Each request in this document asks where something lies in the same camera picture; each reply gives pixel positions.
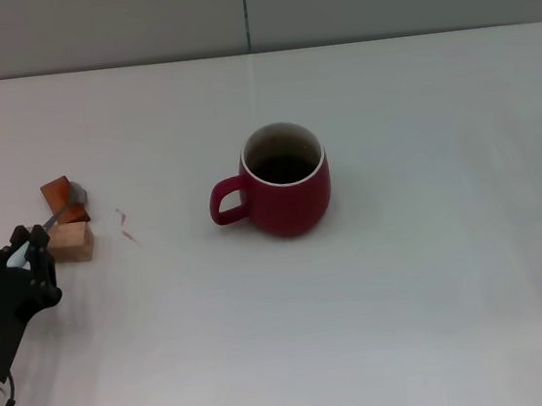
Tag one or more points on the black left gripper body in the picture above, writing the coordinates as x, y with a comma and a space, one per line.
0, 317

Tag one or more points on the red ceramic mug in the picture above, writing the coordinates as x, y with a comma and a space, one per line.
291, 205

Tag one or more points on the light wooden block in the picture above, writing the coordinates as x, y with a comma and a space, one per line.
77, 240

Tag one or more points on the dark reddish wooden block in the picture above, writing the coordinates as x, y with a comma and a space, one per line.
56, 190

